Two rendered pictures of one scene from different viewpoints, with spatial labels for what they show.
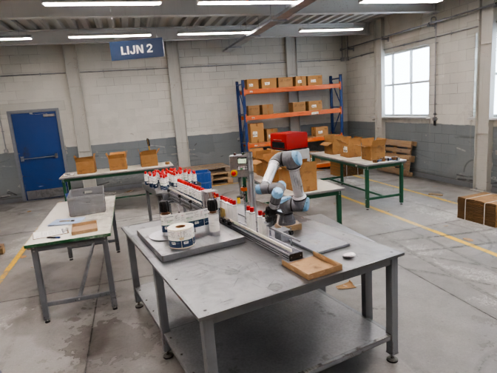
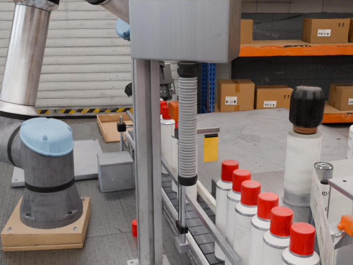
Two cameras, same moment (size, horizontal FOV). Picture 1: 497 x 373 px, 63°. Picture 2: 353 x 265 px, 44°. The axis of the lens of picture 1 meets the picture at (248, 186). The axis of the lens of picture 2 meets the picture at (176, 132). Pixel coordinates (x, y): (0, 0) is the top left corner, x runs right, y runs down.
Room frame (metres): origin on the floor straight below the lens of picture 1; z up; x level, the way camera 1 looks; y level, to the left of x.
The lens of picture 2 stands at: (4.27, 0.19, 1.39)
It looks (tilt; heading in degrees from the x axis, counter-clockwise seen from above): 17 degrees down; 191
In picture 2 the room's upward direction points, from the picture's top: straight up
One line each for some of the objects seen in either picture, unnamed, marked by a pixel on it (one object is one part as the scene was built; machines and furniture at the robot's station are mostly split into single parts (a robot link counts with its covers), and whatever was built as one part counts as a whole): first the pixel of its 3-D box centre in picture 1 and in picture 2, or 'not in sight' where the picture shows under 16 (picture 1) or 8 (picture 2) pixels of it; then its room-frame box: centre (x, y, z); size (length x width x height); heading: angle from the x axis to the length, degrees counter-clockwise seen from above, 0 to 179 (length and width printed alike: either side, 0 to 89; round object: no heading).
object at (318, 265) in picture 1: (310, 264); (130, 125); (2.49, -0.37, 0.85); 0.30 x 0.26 x 0.04; 27
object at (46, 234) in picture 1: (49, 233); not in sight; (3.83, 1.96, 0.81); 0.38 x 0.36 x 0.02; 16
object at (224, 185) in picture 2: (234, 212); (228, 210); (3.48, 0.14, 0.98); 0.05 x 0.05 x 0.20
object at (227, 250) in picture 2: (261, 223); (161, 157); (3.14, -0.08, 0.96); 1.07 x 0.01 x 0.01; 27
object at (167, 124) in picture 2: (260, 223); (167, 140); (3.06, -0.08, 0.98); 0.05 x 0.05 x 0.20
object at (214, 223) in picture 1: (213, 217); (303, 145); (3.18, 0.30, 1.03); 0.09 x 0.09 x 0.30
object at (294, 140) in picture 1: (289, 159); not in sight; (9.15, -0.98, 0.61); 0.70 x 0.60 x 1.22; 27
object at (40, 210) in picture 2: (286, 217); (50, 195); (3.36, -0.30, 0.92); 0.15 x 0.15 x 0.10
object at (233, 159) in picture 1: (239, 165); (186, 0); (3.51, 0.06, 1.38); 0.17 x 0.10 x 0.19; 82
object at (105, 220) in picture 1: (84, 248); not in sight; (4.55, 1.96, 0.40); 1.90 x 0.75 x 0.80; 16
